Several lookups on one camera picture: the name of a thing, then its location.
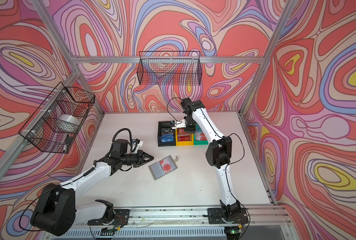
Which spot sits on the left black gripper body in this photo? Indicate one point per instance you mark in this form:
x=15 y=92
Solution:
x=135 y=160

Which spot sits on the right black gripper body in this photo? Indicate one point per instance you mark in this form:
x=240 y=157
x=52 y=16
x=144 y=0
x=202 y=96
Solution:
x=191 y=125

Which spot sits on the grey leather card holder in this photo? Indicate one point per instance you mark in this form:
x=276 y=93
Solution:
x=156 y=169

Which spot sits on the white pink april card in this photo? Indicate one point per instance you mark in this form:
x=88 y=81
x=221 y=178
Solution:
x=167 y=165

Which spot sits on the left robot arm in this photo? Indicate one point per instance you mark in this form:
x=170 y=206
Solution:
x=56 y=209

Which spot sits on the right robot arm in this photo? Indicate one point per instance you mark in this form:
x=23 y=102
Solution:
x=218 y=156

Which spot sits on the red cards in yellow bin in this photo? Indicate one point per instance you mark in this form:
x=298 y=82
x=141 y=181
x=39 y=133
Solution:
x=183 y=136

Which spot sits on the pink cards in green bin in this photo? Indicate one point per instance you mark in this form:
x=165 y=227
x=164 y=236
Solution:
x=200 y=137

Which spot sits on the yellow plastic bin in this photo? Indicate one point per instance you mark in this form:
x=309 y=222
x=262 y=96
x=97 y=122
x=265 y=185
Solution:
x=184 y=143

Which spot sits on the green plastic bin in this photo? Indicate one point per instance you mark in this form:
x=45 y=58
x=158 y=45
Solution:
x=197 y=130

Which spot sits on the black plastic bin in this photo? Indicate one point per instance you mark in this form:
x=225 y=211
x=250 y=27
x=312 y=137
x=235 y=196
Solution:
x=166 y=128

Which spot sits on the white bowl in basket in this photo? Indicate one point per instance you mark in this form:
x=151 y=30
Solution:
x=67 y=121

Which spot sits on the back black wire basket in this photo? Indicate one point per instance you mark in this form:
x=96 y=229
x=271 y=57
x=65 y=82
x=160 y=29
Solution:
x=169 y=68

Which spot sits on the black wire basket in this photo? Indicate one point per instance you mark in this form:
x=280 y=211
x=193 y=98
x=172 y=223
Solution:
x=42 y=131
x=169 y=68

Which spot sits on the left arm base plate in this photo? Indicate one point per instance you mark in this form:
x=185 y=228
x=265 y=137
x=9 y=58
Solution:
x=119 y=218

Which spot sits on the left black wire basket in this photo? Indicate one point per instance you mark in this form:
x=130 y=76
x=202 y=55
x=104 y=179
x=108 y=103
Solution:
x=42 y=131

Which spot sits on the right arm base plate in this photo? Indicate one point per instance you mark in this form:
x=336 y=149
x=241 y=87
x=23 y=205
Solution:
x=219 y=216

